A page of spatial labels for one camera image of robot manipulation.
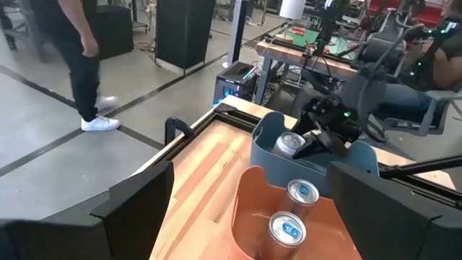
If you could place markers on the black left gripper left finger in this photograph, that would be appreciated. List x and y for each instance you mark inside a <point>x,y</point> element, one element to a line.
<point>90,238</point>

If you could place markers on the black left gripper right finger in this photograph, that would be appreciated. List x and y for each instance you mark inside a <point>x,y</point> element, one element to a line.
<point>397,231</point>

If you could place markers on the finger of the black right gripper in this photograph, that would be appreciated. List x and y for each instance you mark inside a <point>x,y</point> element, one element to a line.
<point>317,144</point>

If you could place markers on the tan soda can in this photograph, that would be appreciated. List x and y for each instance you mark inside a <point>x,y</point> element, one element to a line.
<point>288,142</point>

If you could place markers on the dark teal plastic bin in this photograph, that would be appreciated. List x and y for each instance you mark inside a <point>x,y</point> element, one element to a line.
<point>281,169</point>

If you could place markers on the slim silver drink can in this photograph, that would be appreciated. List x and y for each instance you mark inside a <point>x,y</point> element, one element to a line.
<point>287,229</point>
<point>302,189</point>

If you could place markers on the orange plastic bin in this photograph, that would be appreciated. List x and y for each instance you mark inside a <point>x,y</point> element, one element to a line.
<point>252,202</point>

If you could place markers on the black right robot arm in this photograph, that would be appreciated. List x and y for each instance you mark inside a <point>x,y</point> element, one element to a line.
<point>418,168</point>

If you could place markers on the desk with grey legs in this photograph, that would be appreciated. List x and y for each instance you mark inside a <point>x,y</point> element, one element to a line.
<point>288,54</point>

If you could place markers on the green cutting mat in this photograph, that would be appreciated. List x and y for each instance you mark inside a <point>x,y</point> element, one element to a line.
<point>307,38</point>

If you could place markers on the grey chair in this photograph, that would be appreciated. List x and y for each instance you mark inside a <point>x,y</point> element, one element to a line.
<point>436,95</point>

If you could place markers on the computer tower with RGB lights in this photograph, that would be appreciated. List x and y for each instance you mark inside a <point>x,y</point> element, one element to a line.
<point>231,83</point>

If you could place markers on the white table lamp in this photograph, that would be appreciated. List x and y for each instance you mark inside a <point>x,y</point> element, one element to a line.
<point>292,9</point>

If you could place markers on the person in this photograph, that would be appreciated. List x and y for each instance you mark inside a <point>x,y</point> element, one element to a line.
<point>447,65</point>
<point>81,72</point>

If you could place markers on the black table clamp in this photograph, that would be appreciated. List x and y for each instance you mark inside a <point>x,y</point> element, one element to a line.
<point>171,128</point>

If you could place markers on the black cabinet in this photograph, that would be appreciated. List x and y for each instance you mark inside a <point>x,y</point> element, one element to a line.
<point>184,32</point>
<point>115,32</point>

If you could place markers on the black aluminium table frame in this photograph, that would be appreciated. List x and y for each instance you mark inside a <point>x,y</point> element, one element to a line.
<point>234,117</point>

